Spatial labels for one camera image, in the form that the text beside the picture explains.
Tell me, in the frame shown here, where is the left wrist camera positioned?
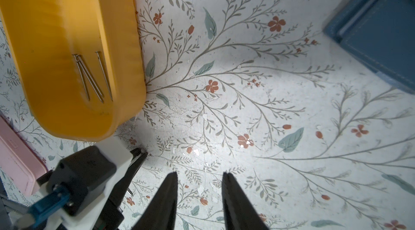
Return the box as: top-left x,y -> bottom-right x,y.
27,146 -> 117,230

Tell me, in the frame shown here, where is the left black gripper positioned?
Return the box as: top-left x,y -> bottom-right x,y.
14,137 -> 148,230

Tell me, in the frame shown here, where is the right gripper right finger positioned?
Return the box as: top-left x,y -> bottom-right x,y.
222,172 -> 268,230

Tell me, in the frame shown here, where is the yellow plastic storage box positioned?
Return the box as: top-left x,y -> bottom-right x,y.
1,0 -> 146,141

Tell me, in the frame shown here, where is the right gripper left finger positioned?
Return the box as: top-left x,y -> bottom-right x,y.
131,172 -> 178,230

